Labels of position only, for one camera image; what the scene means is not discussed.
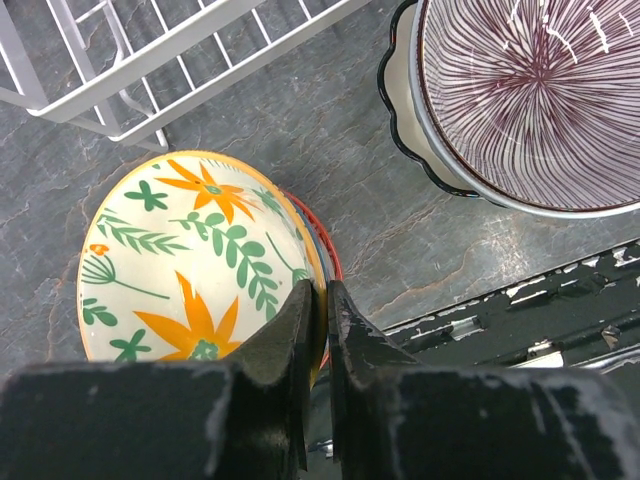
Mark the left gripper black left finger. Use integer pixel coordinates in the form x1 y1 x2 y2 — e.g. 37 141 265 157
1 281 313 479

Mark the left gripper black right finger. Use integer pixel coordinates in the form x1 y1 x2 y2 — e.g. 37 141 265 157
328 281 639 479

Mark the floral orange green bowl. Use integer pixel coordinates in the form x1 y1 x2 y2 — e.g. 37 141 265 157
77 150 312 362

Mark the white wire dish rack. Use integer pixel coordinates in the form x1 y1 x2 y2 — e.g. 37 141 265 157
1 1 364 153

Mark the red rimmed bowl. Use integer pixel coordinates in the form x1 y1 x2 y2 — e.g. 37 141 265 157
274 191 343 383

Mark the blue triangle pattern bowl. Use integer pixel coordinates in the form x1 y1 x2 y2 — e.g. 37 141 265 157
290 196 335 302

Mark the purple striped bowl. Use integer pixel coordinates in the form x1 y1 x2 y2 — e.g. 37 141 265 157
409 1 639 218

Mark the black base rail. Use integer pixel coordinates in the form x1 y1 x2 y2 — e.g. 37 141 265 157
385 241 639 373

